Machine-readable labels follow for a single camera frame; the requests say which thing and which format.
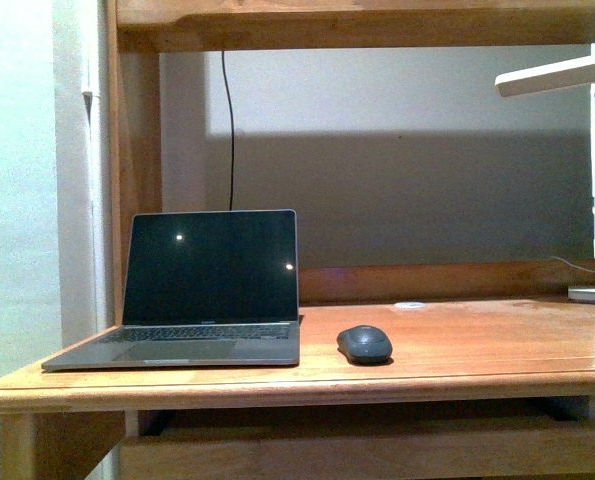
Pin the dark grey computer mouse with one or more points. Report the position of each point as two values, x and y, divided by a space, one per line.
365 345

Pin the wooden pull-out keyboard tray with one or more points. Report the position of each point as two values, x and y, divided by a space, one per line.
494 447

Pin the grey open laptop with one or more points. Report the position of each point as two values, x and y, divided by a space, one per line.
203 289

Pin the small white round sticker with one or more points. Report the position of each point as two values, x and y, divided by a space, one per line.
409 305

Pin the wooden desk with hutch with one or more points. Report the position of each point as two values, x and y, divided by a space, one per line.
490 331

